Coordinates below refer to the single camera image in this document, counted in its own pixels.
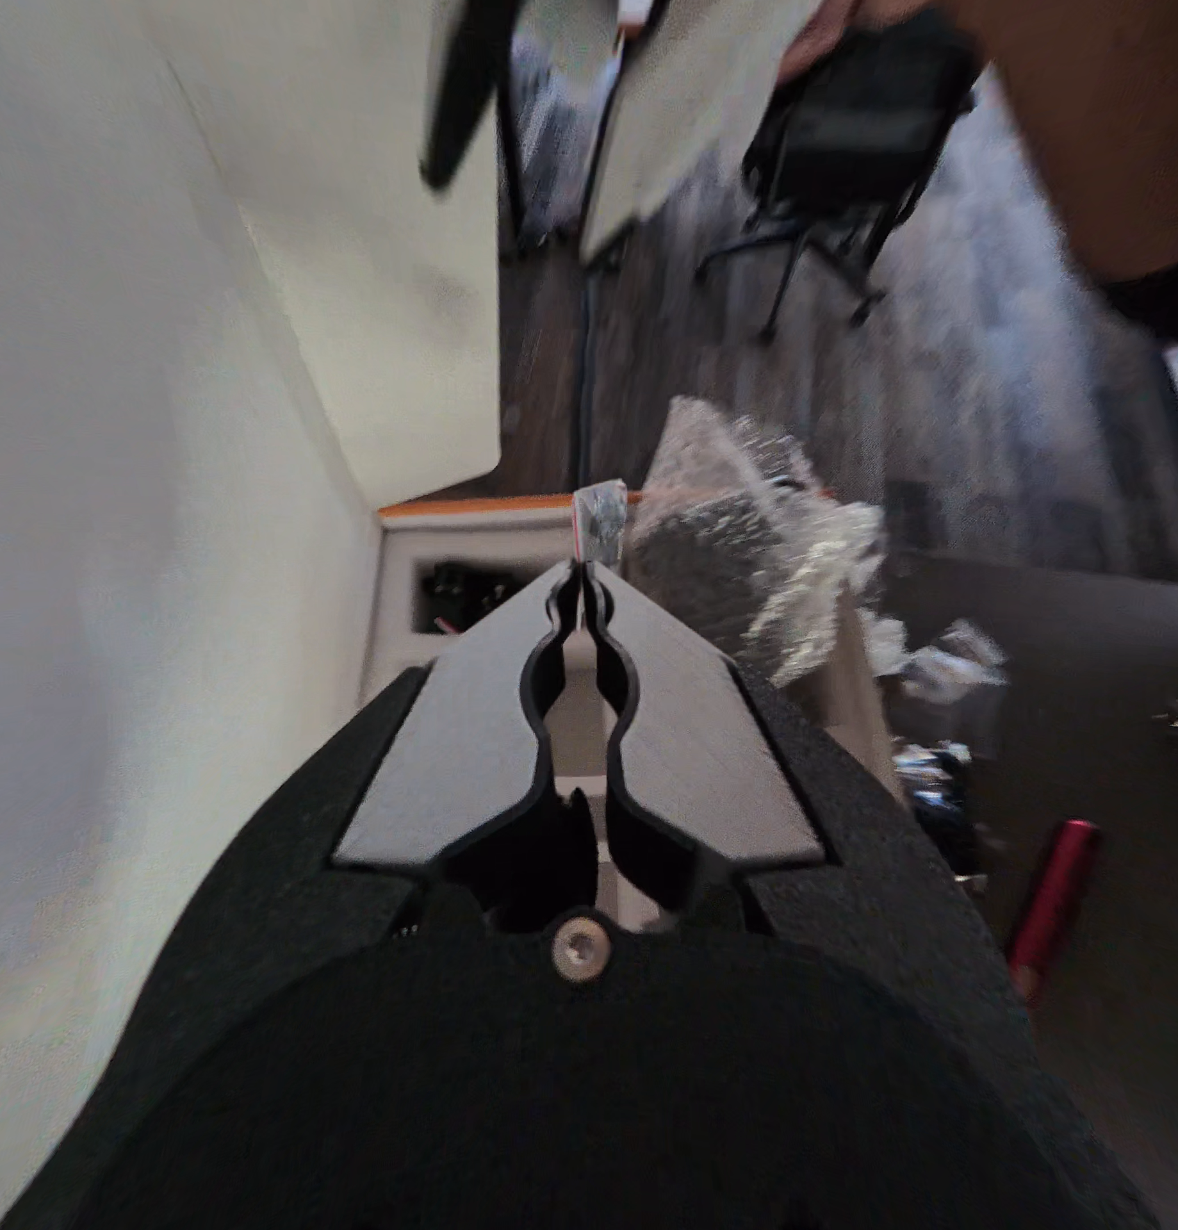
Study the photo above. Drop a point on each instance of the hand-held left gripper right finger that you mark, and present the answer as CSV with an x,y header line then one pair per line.
x,y
723,759

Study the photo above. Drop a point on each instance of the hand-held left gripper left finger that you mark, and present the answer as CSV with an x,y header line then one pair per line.
x,y
445,759

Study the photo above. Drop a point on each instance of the small clear screw bag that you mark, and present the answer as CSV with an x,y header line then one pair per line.
x,y
600,519

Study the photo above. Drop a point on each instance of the orange cardboard box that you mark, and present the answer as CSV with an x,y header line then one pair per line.
x,y
166,577

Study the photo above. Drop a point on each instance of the person's right forearm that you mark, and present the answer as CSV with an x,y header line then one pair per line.
x,y
1079,125

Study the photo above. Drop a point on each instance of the crumpled clear plastic wrap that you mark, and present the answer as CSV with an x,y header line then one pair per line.
x,y
732,540

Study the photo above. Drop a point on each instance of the red electric screwdriver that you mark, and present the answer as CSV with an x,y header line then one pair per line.
x,y
1055,905

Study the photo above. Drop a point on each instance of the black office chair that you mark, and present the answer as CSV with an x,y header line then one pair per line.
x,y
839,145

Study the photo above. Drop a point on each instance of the white office table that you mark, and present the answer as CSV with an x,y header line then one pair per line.
x,y
684,116

